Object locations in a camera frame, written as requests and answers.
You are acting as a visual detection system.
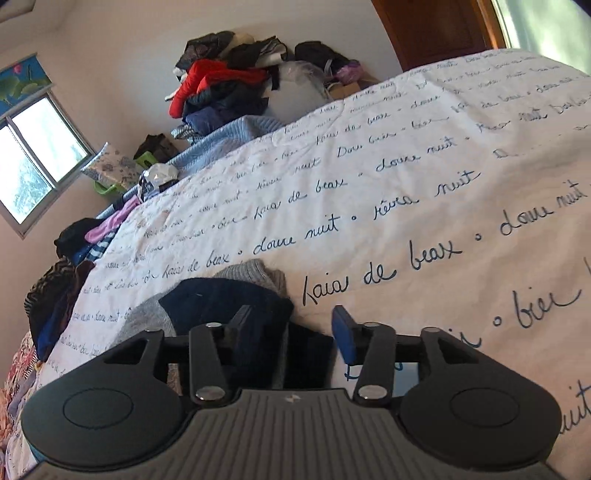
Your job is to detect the cardboard box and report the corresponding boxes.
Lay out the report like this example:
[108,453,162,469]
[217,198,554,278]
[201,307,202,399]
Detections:
[329,80,362,101]

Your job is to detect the red floral blanket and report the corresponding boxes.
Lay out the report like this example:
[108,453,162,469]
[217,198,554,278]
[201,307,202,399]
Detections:
[0,330,40,467]

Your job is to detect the white script-printed bedsheet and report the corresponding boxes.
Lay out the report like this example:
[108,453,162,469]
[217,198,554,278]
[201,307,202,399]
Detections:
[9,46,591,480]

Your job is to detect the green blue printed roller blind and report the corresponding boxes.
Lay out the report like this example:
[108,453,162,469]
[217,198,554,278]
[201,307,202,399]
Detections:
[0,54,52,117]

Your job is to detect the black backpack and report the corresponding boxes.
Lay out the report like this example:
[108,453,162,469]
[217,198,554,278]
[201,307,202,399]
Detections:
[294,41,350,71]

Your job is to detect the red jacket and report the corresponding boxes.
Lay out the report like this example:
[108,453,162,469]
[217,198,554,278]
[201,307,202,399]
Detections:
[168,59,269,118]

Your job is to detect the brown wooden door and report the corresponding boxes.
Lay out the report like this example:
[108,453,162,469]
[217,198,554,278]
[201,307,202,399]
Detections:
[370,0,507,72]

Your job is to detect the white blue floral pillow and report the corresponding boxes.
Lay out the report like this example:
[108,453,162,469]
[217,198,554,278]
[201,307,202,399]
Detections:
[81,141,145,191]

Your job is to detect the navy white striped garment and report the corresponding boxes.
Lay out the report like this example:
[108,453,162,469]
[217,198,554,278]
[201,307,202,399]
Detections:
[78,240,114,266]

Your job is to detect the clear plastic bag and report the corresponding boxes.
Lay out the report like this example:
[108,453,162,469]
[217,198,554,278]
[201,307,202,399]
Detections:
[265,60,332,124]

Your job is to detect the black bag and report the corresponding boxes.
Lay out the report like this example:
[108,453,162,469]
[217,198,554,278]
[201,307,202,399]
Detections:
[134,133,182,163]

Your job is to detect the light blue knit blanket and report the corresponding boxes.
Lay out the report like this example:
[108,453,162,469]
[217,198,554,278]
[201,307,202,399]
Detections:
[95,114,283,220]

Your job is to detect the navy padded jacket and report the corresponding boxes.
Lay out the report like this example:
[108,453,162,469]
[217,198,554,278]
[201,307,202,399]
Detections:
[184,83,271,136]

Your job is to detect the pink purple garment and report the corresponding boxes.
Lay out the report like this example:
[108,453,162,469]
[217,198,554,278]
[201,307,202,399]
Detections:
[84,195,142,245]

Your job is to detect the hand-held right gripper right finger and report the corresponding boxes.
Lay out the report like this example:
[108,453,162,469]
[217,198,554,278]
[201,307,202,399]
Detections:
[331,305,481,409]

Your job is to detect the sliding glass window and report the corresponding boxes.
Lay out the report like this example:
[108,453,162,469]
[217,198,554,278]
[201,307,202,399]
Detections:
[0,92,96,238]

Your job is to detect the grey sock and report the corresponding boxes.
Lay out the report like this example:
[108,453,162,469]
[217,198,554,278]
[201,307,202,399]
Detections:
[121,258,288,340]

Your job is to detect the dark cloth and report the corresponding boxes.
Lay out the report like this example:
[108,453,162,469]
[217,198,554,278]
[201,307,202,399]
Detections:
[281,322,336,389]

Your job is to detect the silver foil packet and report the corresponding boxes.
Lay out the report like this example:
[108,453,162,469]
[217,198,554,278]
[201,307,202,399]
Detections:
[137,164,179,200]

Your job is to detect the navy blue sock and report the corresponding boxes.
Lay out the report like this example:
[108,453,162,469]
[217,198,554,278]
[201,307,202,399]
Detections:
[158,277,296,389]

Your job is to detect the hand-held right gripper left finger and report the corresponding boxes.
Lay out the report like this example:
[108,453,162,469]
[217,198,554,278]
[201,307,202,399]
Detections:
[105,305,253,409]

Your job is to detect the black folded garment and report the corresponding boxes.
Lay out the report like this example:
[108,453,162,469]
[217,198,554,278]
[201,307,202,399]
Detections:
[54,218,109,259]

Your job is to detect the grey black striped garment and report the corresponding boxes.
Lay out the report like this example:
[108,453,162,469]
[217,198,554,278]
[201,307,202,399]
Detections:
[24,257,79,326]

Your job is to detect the royal blue folded garment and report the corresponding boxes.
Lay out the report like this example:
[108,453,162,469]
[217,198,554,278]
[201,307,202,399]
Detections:
[36,295,72,363]

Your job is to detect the purple cloth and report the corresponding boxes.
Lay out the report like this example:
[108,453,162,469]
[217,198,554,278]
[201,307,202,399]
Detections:
[334,60,362,85]

